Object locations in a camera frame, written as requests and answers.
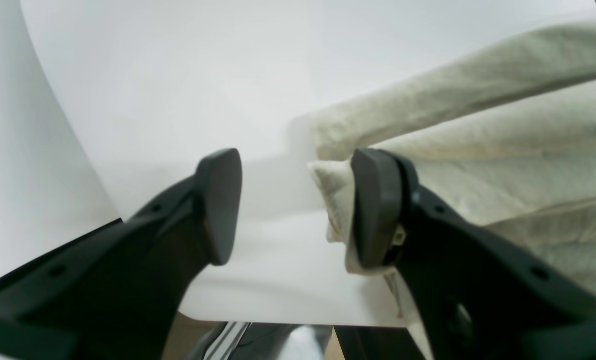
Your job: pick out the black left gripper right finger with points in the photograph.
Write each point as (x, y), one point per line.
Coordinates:
(478, 295)

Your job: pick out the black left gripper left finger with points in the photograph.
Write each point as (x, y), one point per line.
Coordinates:
(114, 295)

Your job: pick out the beige t-shirt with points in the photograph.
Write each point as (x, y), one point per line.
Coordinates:
(505, 136)

